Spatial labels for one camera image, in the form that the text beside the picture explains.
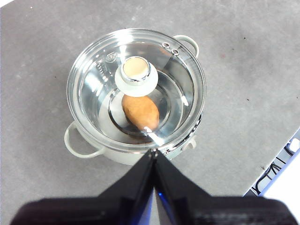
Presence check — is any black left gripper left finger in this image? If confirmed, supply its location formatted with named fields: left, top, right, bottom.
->
left=98, top=152, right=156, bottom=203

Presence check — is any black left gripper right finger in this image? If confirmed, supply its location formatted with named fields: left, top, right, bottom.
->
left=155, top=151, right=212, bottom=203

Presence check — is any brown potato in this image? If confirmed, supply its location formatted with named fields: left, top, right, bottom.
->
left=121, top=94, right=161, bottom=131

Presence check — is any glass lid with green knob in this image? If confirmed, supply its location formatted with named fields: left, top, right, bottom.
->
left=67, top=28, right=207, bottom=154

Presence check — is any pale green electric cooking pot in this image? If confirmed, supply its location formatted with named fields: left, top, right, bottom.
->
left=63, top=28, right=207, bottom=166

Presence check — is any white power adapter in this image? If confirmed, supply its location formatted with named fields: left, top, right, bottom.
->
left=289, top=138, right=300, bottom=152

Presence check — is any black cable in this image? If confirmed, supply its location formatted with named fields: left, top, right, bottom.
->
left=254, top=163, right=283, bottom=193

